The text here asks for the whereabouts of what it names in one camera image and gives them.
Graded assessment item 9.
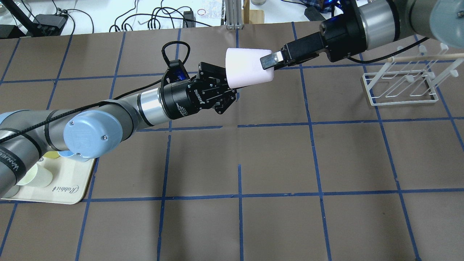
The black power adapter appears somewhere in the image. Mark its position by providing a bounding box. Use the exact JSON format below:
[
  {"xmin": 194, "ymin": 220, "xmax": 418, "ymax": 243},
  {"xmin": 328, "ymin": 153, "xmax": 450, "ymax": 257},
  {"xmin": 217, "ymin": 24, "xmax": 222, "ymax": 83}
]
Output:
[{"xmin": 304, "ymin": 5, "xmax": 326, "ymax": 21}]

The grey plastic cup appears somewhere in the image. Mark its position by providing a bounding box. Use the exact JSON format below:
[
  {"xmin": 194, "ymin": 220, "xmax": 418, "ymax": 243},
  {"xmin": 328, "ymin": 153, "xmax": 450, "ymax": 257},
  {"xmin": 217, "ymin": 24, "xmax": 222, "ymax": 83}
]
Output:
[{"xmin": 1, "ymin": 185, "xmax": 20, "ymax": 198}]

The pale pink plastic cup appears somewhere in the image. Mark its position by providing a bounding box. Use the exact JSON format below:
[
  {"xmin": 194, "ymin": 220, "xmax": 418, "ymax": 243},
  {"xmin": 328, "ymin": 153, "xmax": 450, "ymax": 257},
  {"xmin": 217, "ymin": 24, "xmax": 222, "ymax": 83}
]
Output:
[{"xmin": 225, "ymin": 48, "xmax": 274, "ymax": 89}]

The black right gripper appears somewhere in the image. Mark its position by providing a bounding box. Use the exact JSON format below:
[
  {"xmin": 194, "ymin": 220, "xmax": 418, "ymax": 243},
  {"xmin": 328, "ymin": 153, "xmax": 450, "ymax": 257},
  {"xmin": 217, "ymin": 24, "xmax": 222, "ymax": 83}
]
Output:
[{"xmin": 260, "ymin": 7, "xmax": 367, "ymax": 70}]

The light blue cup front right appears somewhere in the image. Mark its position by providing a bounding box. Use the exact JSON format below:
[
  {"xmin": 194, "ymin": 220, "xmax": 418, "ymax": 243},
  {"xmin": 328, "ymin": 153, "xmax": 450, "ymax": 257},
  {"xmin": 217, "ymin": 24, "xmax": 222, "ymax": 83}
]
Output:
[{"xmin": 58, "ymin": 150, "xmax": 90, "ymax": 162}]

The white wire cup rack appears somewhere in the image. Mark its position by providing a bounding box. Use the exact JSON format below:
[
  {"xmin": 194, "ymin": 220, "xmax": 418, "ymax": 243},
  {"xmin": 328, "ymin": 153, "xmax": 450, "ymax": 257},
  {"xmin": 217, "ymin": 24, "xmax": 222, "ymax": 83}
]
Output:
[{"xmin": 361, "ymin": 43, "xmax": 464, "ymax": 106}]

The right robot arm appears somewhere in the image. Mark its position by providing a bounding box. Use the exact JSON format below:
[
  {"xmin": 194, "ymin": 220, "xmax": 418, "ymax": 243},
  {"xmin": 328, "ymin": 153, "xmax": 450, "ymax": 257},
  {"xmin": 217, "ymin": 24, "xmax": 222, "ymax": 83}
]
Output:
[{"xmin": 260, "ymin": 0, "xmax": 463, "ymax": 70}]

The blue plaid folded umbrella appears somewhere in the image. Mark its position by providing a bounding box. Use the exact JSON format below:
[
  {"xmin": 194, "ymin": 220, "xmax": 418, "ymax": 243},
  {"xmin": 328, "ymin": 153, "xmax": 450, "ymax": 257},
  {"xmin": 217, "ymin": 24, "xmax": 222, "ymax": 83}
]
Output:
[{"xmin": 300, "ymin": 0, "xmax": 331, "ymax": 13}]

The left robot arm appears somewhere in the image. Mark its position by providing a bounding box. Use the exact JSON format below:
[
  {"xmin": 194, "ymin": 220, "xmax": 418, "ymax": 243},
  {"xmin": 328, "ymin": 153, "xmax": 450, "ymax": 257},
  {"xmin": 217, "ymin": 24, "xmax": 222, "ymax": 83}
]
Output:
[{"xmin": 0, "ymin": 61, "xmax": 237, "ymax": 196}]

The pale green plastic cup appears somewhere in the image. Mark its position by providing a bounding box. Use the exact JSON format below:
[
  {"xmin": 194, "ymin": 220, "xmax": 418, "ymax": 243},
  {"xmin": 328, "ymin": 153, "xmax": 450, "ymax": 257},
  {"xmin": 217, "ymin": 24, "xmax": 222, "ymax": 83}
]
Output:
[{"xmin": 16, "ymin": 163, "xmax": 53, "ymax": 188}]

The yellow plastic cup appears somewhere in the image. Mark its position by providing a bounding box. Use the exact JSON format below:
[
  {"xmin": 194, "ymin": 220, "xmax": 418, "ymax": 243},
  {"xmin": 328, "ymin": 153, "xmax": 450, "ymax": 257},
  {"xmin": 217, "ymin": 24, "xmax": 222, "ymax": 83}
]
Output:
[{"xmin": 43, "ymin": 151, "xmax": 60, "ymax": 159}]

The wooden mug tree stand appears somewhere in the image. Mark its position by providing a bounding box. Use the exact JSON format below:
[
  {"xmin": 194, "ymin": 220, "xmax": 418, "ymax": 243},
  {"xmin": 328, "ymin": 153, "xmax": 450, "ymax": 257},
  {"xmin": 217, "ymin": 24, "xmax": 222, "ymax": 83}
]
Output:
[{"xmin": 241, "ymin": 0, "xmax": 265, "ymax": 24}]

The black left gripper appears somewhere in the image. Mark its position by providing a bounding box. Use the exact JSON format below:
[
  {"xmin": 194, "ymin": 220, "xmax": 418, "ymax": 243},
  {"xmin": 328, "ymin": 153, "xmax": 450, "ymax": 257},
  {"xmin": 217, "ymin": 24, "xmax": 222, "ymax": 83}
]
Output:
[{"xmin": 159, "ymin": 62, "xmax": 237, "ymax": 119}]

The cream Rabbit tray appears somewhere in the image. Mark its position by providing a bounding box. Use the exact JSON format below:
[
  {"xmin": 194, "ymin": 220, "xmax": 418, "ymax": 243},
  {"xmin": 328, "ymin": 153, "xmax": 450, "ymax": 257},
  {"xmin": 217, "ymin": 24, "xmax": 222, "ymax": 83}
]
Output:
[{"xmin": 1, "ymin": 157, "xmax": 95, "ymax": 204}]

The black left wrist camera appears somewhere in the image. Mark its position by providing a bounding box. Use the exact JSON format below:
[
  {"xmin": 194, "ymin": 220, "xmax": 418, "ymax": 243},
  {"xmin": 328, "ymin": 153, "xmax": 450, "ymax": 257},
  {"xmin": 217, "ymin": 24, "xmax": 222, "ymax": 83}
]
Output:
[{"xmin": 167, "ymin": 59, "xmax": 189, "ymax": 83}]

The black left camera cable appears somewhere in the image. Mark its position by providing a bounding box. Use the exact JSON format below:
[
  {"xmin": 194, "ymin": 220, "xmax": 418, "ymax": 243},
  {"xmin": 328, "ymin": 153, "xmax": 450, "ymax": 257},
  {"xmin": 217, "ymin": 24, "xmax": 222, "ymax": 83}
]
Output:
[{"xmin": 0, "ymin": 41, "xmax": 191, "ymax": 144}]

